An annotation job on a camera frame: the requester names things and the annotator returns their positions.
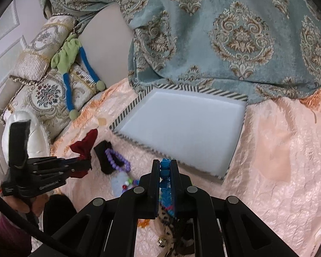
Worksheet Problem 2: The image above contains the multicolour bead bracelet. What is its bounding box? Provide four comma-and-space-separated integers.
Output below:
121, 175, 140, 193

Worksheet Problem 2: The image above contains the striped white tray box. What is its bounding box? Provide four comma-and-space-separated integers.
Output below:
109, 84, 248, 181

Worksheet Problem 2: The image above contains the leopard print ribbon bow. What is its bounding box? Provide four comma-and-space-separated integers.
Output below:
156, 208, 196, 257

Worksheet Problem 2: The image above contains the blue bead bracelet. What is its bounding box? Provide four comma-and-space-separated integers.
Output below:
158, 158, 175, 217

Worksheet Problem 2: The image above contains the pink quilted bedspread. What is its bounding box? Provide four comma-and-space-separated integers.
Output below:
50, 80, 321, 256

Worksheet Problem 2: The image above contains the purple bead bracelet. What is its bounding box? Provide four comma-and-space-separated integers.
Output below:
104, 148, 132, 173

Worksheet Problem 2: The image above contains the teal damask blanket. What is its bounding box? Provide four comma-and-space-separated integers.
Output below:
39, 0, 321, 103

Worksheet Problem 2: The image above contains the red bow hair clip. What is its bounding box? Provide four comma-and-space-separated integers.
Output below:
70, 129, 98, 179

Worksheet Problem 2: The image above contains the green and blue plush toy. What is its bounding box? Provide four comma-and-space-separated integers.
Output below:
50, 33, 106, 121

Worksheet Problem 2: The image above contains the person's left hand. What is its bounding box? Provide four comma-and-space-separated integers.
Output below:
0, 189, 49, 217

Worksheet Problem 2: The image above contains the floral embroidered cushion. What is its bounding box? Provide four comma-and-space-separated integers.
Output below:
1, 63, 97, 140

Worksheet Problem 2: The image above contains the beige pillow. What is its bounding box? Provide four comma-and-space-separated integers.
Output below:
79, 3, 133, 88

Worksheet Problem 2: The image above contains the black hair tie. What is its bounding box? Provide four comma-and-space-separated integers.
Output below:
93, 140, 125, 175

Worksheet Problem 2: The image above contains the cream embroidered bolster pillow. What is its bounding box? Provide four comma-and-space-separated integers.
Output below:
10, 15, 76, 85

